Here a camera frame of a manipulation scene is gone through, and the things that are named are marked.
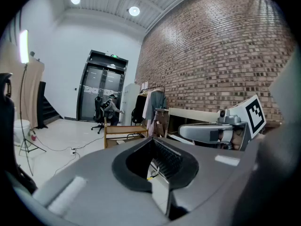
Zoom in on black staircase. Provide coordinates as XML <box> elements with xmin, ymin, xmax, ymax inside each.
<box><xmin>37</xmin><ymin>81</ymin><xmax>63</xmax><ymax>129</ymax></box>

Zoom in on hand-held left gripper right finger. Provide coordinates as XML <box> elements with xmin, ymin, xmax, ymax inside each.
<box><xmin>152</xmin><ymin>137</ymin><xmax>184</xmax><ymax>179</ymax></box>

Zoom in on black double door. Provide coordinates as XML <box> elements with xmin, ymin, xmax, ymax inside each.
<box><xmin>76</xmin><ymin>49</ymin><xmax>129</xmax><ymax>122</ymax></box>

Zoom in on white bucket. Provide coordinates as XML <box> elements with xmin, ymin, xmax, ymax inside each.
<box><xmin>13</xmin><ymin>119</ymin><xmax>31</xmax><ymax>147</ymax></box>

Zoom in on black backpack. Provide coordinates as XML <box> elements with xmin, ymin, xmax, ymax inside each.
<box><xmin>131</xmin><ymin>106</ymin><xmax>144</xmax><ymax>124</ymax></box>

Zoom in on wooden shelf unit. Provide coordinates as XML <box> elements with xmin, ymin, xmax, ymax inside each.
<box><xmin>104</xmin><ymin>107</ymin><xmax>170</xmax><ymax>150</ymax></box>

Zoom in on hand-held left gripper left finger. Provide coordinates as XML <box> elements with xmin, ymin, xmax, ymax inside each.
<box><xmin>126</xmin><ymin>137</ymin><xmax>154</xmax><ymax>181</ymax></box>

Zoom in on black clothes rack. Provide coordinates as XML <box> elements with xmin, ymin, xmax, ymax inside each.
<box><xmin>131</xmin><ymin>86</ymin><xmax>166</xmax><ymax>127</ymax></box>

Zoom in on beige backdrop curtain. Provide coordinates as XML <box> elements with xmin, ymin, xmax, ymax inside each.
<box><xmin>0</xmin><ymin>41</ymin><xmax>45</xmax><ymax>129</ymax></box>

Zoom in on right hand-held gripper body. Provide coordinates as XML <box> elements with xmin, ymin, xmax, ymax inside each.
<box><xmin>178</xmin><ymin>94</ymin><xmax>267</xmax><ymax>150</ymax></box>

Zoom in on white shelf cabinet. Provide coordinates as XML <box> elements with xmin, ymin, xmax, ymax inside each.
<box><xmin>164</xmin><ymin>107</ymin><xmax>228</xmax><ymax>145</ymax></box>

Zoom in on tripod panel light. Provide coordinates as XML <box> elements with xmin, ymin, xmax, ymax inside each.
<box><xmin>18</xmin><ymin>29</ymin><xmax>47</xmax><ymax>177</ymax></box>

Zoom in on grey-green shirt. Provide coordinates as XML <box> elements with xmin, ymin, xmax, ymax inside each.
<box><xmin>150</xmin><ymin>90</ymin><xmax>168</xmax><ymax>122</ymax></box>

